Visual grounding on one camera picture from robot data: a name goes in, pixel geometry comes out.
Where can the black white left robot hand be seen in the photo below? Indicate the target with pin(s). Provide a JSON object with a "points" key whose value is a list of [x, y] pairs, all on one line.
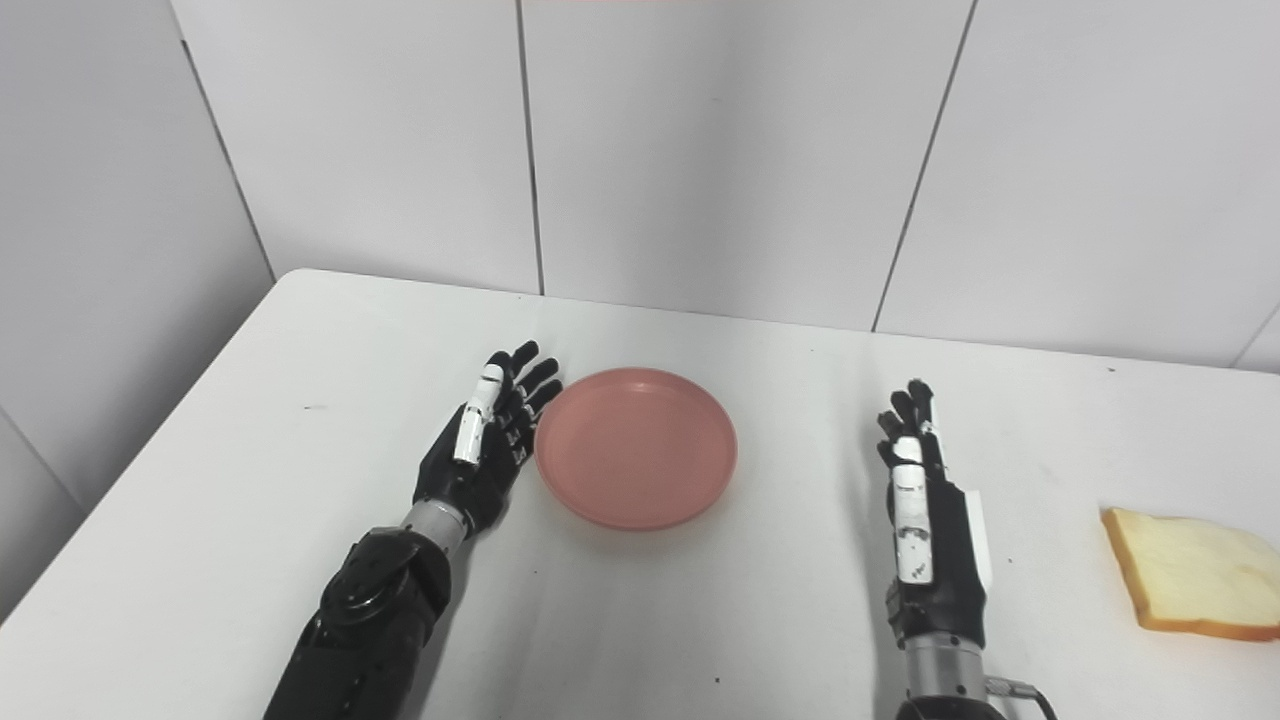
{"points": [[470, 480]]}

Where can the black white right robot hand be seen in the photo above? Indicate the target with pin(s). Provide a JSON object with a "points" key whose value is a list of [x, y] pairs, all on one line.
{"points": [[950, 590]]}

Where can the pink round plate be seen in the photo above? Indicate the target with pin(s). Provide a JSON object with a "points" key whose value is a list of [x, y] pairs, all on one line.
{"points": [[635, 450]]}

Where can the slice of white bread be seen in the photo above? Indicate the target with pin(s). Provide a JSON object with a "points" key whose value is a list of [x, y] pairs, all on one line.
{"points": [[1195, 575]]}

